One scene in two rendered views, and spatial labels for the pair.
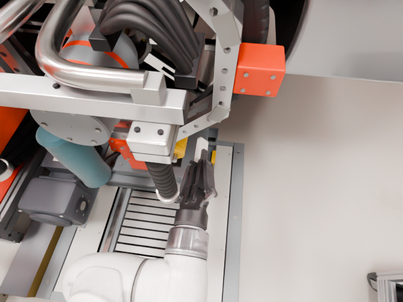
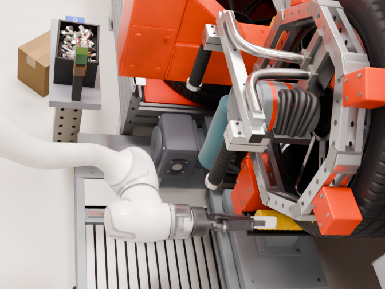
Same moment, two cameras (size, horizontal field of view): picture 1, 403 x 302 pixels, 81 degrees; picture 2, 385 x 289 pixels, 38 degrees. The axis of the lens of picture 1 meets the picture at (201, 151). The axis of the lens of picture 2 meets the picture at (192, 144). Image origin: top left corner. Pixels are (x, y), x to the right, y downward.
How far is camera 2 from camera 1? 1.00 m
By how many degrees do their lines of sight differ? 36
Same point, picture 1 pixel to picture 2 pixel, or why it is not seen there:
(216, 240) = not seen: outside the picture
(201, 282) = (154, 227)
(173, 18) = (297, 114)
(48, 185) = (188, 129)
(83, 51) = not seen: hidden behind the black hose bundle
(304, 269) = not seen: outside the picture
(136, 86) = (252, 109)
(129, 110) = (244, 115)
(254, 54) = (341, 197)
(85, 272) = (142, 155)
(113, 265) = (150, 170)
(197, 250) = (176, 221)
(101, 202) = (183, 195)
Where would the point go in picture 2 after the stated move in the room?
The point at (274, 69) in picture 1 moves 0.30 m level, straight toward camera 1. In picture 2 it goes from (331, 211) to (199, 180)
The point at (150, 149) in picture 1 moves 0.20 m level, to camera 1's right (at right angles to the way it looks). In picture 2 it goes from (230, 133) to (259, 208)
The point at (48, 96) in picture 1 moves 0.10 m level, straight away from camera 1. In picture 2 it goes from (238, 83) to (257, 63)
